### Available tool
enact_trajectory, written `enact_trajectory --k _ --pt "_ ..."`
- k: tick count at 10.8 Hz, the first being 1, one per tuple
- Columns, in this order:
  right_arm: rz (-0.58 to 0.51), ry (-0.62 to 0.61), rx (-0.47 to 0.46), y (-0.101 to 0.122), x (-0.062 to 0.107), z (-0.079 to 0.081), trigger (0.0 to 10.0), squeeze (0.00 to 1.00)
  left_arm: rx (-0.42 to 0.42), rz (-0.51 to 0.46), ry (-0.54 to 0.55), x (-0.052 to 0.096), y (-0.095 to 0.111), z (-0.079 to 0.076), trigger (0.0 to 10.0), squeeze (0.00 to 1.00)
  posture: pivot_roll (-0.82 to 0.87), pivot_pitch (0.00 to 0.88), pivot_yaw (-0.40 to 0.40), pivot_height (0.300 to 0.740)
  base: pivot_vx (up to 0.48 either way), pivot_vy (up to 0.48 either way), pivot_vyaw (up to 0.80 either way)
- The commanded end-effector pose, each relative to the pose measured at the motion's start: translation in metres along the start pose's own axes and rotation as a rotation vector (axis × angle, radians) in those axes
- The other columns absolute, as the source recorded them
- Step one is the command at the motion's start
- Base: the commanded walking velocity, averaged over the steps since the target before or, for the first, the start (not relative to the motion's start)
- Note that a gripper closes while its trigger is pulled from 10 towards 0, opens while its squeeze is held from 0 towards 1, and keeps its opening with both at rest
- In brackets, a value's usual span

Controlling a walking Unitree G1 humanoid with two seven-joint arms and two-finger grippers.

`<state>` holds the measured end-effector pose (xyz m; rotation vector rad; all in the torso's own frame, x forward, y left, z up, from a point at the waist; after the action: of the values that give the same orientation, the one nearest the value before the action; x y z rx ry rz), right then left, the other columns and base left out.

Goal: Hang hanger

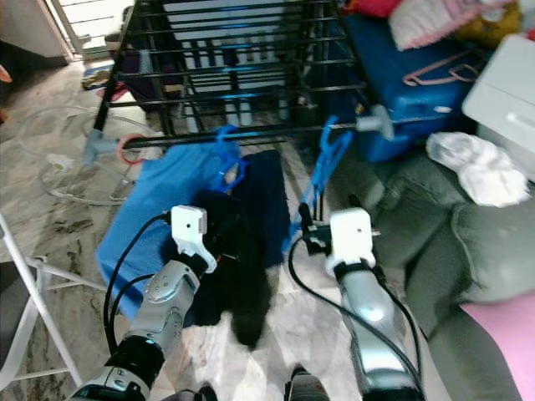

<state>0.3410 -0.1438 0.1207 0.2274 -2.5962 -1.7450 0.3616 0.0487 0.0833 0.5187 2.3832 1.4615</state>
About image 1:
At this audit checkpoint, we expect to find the robot leg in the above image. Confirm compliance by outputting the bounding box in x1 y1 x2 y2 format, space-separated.
284 365 335 401
192 384 218 401

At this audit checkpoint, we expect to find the pink plastic ring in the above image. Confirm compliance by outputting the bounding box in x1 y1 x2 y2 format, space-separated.
117 134 147 164

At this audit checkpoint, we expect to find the blue suitcase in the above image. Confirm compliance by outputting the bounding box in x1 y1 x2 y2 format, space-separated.
339 13 490 160

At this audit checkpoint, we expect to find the pink white pillow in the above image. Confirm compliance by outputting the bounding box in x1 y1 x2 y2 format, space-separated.
389 0 515 51

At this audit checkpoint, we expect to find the white plastic container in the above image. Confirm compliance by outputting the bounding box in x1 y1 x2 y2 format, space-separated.
461 33 535 180

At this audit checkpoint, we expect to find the yellow fabric bundle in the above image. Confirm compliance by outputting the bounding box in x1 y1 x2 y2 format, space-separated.
464 4 523 47

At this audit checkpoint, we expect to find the black ribbed knit garment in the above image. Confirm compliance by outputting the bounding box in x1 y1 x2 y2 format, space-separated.
192 190 273 350

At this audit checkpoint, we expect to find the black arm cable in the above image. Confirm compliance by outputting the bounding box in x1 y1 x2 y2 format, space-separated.
288 238 427 393
102 213 176 356

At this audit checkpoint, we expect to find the pink cloth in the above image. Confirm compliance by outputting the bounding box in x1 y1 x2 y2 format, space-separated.
460 297 535 398

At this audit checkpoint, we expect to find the grey green sofa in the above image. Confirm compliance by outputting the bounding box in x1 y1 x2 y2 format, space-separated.
330 150 535 401

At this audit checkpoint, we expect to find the pink plastic hanger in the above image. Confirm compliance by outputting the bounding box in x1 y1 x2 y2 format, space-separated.
401 52 482 87

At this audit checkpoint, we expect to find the colourful floor cloth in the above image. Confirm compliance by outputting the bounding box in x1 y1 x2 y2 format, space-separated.
82 63 126 97

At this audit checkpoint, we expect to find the robot right leg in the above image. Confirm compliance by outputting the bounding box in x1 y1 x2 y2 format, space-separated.
284 365 335 401

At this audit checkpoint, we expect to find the white crumpled cloth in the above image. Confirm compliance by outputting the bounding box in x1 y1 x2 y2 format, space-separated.
426 132 532 208

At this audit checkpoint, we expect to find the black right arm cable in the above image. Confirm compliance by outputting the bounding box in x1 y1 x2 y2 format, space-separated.
288 238 427 393

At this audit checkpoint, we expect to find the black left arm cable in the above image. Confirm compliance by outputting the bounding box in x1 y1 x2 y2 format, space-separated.
102 213 176 356

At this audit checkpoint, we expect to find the red cloth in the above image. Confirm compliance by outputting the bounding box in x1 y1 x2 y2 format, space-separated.
339 0 398 18

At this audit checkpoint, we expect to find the robot left leg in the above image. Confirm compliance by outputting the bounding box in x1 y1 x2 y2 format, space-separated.
192 384 218 401

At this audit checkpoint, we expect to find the light blue garment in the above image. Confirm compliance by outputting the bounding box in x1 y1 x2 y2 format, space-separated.
96 150 239 322

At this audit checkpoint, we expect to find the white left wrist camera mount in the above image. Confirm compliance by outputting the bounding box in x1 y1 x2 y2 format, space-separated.
171 206 218 272

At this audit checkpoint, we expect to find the black metal drying rack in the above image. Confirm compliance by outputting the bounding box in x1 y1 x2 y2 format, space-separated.
88 0 394 164

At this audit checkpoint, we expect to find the white window frame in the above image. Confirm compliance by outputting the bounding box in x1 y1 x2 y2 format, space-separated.
46 0 135 55

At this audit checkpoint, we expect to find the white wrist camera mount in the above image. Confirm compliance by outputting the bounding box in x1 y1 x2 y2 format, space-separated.
171 206 218 272
326 207 377 272

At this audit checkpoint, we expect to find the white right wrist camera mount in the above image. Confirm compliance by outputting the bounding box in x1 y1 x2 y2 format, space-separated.
326 207 377 272

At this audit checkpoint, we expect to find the clear plastic tube coil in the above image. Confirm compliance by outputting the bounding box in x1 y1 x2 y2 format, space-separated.
13 104 135 206

